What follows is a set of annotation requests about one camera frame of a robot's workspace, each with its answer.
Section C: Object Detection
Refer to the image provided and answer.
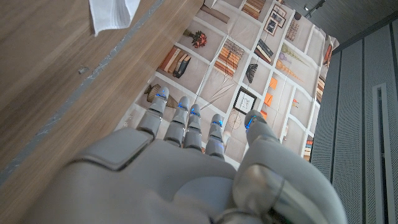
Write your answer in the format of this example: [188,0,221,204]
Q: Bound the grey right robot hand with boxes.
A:
[24,86,348,224]

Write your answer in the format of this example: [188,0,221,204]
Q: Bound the white cloth napkin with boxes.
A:
[88,0,141,37]

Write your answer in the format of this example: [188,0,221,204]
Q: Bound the printed bookshelf backdrop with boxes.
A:
[114,0,340,170]

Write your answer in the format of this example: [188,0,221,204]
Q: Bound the black ceiling track light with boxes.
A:
[303,0,327,19]

